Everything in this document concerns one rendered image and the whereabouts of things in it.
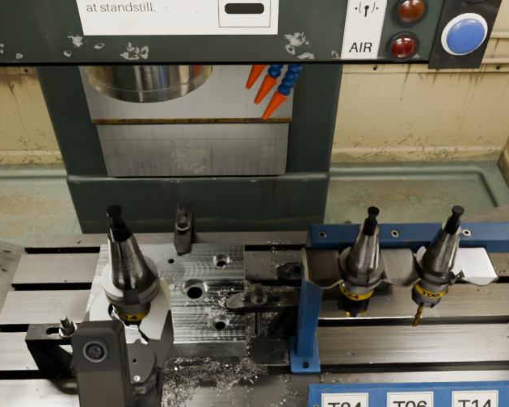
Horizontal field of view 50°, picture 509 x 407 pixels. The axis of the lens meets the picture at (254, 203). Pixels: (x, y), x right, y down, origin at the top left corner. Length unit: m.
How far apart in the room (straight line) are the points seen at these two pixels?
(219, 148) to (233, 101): 0.14
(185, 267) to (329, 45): 0.69
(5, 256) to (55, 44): 1.23
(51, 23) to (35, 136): 1.46
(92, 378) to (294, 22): 0.37
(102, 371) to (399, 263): 0.45
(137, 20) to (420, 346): 0.85
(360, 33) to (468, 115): 1.46
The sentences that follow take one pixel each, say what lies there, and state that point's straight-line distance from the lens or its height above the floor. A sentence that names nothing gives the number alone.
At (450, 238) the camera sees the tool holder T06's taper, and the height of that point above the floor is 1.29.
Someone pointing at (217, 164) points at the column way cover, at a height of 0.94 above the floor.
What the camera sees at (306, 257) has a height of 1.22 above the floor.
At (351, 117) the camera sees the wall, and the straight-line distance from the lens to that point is 1.81.
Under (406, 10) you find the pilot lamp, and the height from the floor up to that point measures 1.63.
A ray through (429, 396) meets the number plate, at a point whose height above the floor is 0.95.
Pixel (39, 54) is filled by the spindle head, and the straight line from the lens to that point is 0.50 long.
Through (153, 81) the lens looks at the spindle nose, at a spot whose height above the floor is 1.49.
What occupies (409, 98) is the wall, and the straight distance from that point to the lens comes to 1.81.
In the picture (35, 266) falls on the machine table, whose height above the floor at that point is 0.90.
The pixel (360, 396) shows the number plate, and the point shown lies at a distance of 0.99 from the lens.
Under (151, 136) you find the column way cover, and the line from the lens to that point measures 1.34.
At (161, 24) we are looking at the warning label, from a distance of 0.46.
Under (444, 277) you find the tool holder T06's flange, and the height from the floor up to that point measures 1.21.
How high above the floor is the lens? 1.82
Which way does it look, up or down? 44 degrees down
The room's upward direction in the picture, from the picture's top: 1 degrees clockwise
